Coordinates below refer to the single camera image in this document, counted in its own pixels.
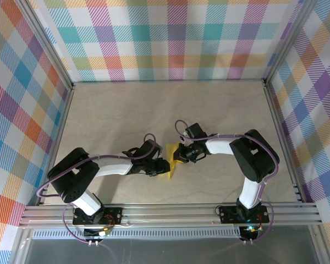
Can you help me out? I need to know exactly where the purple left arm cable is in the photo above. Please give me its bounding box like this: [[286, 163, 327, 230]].
[[36, 133, 157, 245]]

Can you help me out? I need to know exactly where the aluminium left side rail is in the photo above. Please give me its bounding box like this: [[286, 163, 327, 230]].
[[34, 84, 76, 207]]

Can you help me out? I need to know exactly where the black left connector bracket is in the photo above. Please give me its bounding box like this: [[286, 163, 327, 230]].
[[84, 227, 111, 239]]

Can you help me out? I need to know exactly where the aluminium front rail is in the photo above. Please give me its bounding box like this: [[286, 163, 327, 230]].
[[19, 202, 324, 228]]

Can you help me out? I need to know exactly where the aluminium right corner post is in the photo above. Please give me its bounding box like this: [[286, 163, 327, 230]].
[[262, 0, 320, 87]]

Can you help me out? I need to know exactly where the grey metal panel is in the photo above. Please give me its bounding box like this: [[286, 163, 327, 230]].
[[16, 238, 320, 264]]

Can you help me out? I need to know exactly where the aluminium right side rail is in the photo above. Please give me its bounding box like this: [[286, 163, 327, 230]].
[[262, 79, 305, 204]]

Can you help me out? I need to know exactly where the black right connector bracket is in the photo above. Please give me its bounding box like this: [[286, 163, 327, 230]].
[[239, 225, 261, 240]]

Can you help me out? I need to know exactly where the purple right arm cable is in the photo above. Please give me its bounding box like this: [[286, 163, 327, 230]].
[[174, 119, 281, 245]]

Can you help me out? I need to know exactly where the aluminium left corner post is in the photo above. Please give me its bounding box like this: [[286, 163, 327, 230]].
[[16, 0, 75, 91]]

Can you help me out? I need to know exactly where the slotted grey cable duct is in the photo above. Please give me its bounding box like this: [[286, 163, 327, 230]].
[[31, 229, 243, 239]]

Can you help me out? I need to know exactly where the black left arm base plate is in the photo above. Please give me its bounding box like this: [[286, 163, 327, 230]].
[[72, 206, 124, 224]]

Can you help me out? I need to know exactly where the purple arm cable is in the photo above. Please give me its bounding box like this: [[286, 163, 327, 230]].
[[36, 133, 157, 245], [174, 119, 281, 245]]

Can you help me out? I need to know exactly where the aluminium corner post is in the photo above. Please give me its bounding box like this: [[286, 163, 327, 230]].
[[16, 0, 75, 91], [262, 0, 320, 87]]

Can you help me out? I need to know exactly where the aluminium rail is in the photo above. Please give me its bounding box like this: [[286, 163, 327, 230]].
[[262, 79, 305, 204], [71, 78, 266, 85], [34, 84, 76, 207], [19, 202, 324, 228]]

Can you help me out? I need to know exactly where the aluminium back rail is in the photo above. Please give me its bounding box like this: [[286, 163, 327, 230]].
[[71, 78, 266, 85]]

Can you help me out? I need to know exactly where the yellow paper sheet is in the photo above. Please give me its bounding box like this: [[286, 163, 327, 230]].
[[164, 142, 184, 181]]

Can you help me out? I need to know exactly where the black connector bracket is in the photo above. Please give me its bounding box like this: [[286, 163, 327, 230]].
[[239, 225, 261, 240], [84, 227, 111, 239]]

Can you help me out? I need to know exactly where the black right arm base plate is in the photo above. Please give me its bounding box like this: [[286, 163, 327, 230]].
[[219, 205, 270, 224]]

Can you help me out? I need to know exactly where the aluminium lower frame bar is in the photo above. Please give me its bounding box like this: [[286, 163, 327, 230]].
[[9, 228, 31, 264], [309, 228, 330, 264]]

